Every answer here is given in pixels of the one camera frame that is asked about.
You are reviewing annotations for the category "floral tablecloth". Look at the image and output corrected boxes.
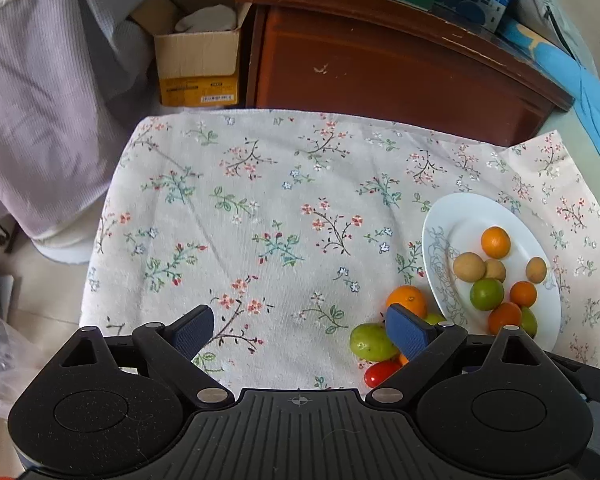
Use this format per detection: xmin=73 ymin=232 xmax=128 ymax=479
xmin=79 ymin=110 xmax=600 ymax=391

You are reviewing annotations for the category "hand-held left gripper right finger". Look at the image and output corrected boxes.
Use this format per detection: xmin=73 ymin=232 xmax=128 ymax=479
xmin=365 ymin=304 xmax=551 ymax=406

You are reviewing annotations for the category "white cloth bundle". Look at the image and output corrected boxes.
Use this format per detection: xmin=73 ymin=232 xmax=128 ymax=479
xmin=174 ymin=4 xmax=238 ymax=34

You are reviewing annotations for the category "white round base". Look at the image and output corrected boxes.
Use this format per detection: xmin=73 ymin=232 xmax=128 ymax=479
xmin=32 ymin=205 xmax=103 ymax=265

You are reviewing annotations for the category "red-brown wooden nightstand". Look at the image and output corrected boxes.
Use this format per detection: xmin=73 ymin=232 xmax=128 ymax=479
xmin=235 ymin=0 xmax=576 ymax=148

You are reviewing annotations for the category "grey fabric bundle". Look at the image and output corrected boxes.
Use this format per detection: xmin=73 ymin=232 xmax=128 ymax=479
xmin=517 ymin=0 xmax=600 ymax=76

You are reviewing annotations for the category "blue plush pillow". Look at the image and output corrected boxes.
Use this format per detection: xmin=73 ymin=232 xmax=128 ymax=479
xmin=495 ymin=15 xmax=600 ymax=186

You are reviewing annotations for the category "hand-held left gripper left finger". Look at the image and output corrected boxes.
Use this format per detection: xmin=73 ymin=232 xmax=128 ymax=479
xmin=45 ymin=305 xmax=233 ymax=408

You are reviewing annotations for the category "white round plate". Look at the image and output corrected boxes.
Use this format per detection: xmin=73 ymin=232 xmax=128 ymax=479
xmin=421 ymin=192 xmax=563 ymax=356

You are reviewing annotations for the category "purple waffle cloth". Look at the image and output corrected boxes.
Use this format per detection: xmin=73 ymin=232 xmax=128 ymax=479
xmin=0 ymin=0 xmax=156 ymax=241

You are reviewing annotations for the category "clear plastic bag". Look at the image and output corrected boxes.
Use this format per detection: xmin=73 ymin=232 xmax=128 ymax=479
xmin=0 ymin=305 xmax=46 ymax=418

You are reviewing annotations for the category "open brown cardboard box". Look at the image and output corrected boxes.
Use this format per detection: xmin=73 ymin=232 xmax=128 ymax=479
xmin=130 ymin=0 xmax=253 ymax=108

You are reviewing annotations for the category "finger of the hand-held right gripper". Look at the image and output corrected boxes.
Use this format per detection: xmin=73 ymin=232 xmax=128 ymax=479
xmin=547 ymin=352 xmax=600 ymax=406

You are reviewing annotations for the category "red cherry tomato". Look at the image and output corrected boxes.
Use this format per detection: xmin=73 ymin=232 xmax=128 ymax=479
xmin=363 ymin=360 xmax=403 ymax=388

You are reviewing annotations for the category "grey garment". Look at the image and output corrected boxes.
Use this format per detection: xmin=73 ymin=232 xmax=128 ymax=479
xmin=75 ymin=0 xmax=156 ymax=116

